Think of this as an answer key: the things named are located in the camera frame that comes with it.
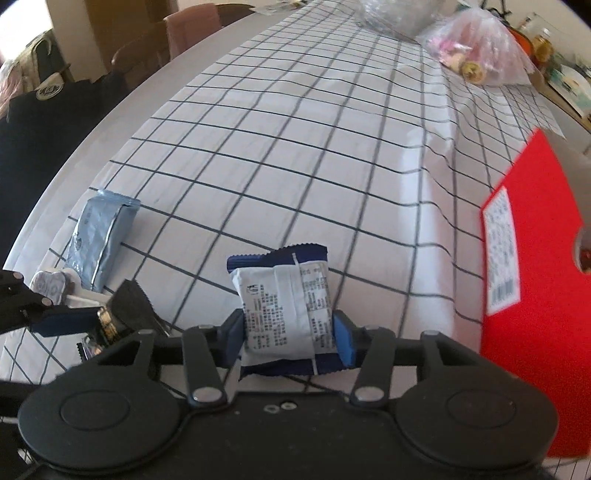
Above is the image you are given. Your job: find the white teal printed box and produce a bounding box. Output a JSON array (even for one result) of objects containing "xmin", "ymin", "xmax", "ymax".
[{"xmin": 547, "ymin": 51, "xmax": 591, "ymax": 118}]

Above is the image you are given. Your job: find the plastic bag of pink snacks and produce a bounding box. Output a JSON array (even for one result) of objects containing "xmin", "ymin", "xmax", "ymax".
[{"xmin": 424, "ymin": 7, "xmax": 542, "ymax": 88}]

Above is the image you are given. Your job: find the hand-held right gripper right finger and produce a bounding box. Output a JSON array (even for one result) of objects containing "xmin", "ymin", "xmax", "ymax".
[{"xmin": 332, "ymin": 309, "xmax": 514, "ymax": 410}]

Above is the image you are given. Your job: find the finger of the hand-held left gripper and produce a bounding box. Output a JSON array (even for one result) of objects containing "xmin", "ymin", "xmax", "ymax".
[{"xmin": 0, "ymin": 270, "xmax": 101, "ymax": 339}]

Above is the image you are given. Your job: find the dark wooden chair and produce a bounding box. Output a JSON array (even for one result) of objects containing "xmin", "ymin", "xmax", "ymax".
[{"xmin": 110, "ymin": 41, "xmax": 172, "ymax": 90}]

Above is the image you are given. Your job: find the wooden chair with pink back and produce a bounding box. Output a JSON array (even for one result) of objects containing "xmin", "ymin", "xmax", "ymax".
[{"xmin": 164, "ymin": 4, "xmax": 222, "ymax": 63}]

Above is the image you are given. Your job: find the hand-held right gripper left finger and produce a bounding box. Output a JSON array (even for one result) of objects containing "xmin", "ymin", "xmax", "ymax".
[{"xmin": 93, "ymin": 309, "xmax": 245, "ymax": 409}]

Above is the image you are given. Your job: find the blue white snack packet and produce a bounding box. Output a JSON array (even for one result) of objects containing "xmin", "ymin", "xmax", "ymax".
[{"xmin": 226, "ymin": 244, "xmax": 340, "ymax": 380}]

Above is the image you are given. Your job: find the red cardboard box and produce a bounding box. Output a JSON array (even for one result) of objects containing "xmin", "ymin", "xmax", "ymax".
[{"xmin": 479, "ymin": 128, "xmax": 591, "ymax": 460}]

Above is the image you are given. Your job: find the black snack packet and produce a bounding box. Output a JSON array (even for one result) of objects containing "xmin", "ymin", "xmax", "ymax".
[{"xmin": 78, "ymin": 279, "xmax": 167, "ymax": 361}]

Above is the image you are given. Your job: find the clear plastic bag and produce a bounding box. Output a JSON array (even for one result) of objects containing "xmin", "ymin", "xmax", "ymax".
[{"xmin": 355, "ymin": 0, "xmax": 446, "ymax": 38}]

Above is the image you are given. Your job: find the black jacket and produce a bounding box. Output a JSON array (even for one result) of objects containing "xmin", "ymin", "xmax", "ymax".
[{"xmin": 0, "ymin": 76, "xmax": 132, "ymax": 271}]

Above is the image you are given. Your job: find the heart-shaped foil jelly cup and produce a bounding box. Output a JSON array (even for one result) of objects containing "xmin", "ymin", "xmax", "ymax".
[{"xmin": 30, "ymin": 268, "xmax": 70, "ymax": 305}]

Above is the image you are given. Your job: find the glass jar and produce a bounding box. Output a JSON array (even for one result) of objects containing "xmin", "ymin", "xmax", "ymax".
[{"xmin": 522, "ymin": 13, "xmax": 555, "ymax": 70}]

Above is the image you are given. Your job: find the silver blue snack packet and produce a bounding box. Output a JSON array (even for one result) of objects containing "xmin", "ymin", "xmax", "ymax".
[{"xmin": 65, "ymin": 188, "xmax": 140, "ymax": 294}]

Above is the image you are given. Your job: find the white checked tablecloth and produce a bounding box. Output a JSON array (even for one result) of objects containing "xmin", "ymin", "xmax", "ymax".
[{"xmin": 0, "ymin": 0, "xmax": 566, "ymax": 398}]

